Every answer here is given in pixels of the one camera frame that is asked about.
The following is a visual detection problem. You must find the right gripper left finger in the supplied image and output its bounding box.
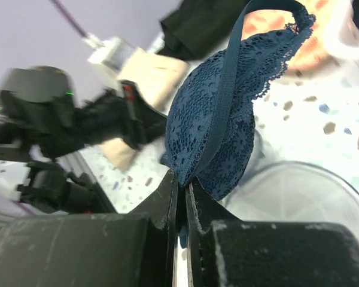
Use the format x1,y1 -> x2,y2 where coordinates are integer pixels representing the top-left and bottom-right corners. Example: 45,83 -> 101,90
0,171 -> 178,287

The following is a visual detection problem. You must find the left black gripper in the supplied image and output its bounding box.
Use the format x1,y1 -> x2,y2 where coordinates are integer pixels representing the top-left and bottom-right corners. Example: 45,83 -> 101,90
0,67 -> 167,161

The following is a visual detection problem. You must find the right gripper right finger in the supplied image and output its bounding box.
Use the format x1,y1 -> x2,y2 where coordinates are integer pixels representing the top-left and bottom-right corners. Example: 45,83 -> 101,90
185,181 -> 359,286

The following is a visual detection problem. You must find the navy blue lace bra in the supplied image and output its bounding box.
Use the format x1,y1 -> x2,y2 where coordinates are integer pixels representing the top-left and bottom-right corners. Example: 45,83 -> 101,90
159,0 -> 317,201

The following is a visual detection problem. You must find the round white mesh laundry bag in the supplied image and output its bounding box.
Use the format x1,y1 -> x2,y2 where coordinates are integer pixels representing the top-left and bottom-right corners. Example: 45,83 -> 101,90
222,132 -> 359,237

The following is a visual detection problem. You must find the tulip print mesh laundry bag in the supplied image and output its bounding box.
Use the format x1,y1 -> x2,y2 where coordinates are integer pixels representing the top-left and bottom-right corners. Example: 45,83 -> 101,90
242,1 -> 338,72

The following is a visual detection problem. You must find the white plastic basket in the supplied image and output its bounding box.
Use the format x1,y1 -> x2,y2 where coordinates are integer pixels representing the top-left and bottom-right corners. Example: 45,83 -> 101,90
323,0 -> 359,61

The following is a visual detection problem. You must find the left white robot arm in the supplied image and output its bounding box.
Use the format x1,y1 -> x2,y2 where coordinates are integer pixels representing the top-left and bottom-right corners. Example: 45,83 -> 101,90
0,66 -> 166,213

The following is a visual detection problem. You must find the beige folded garment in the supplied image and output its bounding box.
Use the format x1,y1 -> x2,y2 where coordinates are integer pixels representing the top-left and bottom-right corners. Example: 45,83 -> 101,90
100,47 -> 188,172

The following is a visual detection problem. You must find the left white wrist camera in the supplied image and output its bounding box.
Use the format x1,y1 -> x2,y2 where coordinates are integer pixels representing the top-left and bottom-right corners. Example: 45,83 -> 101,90
83,33 -> 136,89

